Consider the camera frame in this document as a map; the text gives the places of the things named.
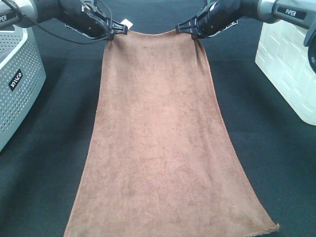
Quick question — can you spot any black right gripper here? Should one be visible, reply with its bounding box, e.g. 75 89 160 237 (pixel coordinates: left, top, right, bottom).
175 0 242 39

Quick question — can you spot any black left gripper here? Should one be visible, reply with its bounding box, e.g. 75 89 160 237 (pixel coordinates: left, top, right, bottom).
58 0 128 40

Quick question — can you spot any brown microfibre towel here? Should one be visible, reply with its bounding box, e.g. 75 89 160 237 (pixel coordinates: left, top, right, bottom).
64 30 279 237

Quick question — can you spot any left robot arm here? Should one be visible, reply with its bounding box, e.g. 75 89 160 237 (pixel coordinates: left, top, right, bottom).
0 0 128 40

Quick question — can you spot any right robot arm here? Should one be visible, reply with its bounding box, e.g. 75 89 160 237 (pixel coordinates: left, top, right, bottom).
175 0 316 71

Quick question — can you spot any white plastic bin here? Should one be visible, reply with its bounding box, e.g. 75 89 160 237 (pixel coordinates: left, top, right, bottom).
255 21 316 125

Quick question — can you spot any grey perforated laundry basket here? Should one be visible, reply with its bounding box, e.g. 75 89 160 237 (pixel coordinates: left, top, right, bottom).
0 25 46 149

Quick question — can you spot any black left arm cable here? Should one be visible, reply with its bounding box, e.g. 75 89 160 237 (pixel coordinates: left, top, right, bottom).
4 0 114 45

